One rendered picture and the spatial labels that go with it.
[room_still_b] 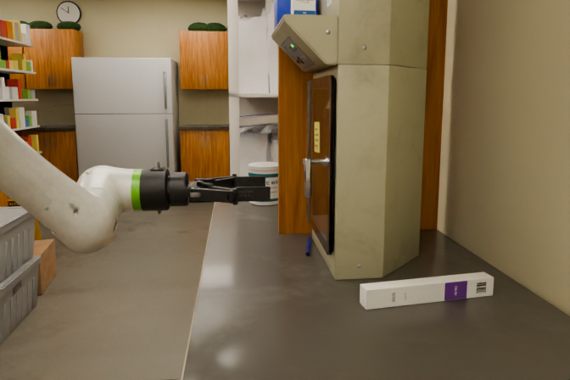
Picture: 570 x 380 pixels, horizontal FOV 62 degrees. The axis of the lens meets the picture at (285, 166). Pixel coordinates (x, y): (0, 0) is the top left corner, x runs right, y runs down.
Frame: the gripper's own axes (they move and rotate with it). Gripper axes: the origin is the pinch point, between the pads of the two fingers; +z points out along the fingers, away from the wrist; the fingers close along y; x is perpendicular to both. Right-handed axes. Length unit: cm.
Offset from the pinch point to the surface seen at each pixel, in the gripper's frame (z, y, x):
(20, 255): -133, 186, 74
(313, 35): 10.1, -6.0, -32.8
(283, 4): 6.3, 15.2, -42.7
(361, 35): 20.3, -6.1, -33.0
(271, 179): 8, 69, 10
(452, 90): 59, 32, -23
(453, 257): 49, 6, 20
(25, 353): -116, 144, 114
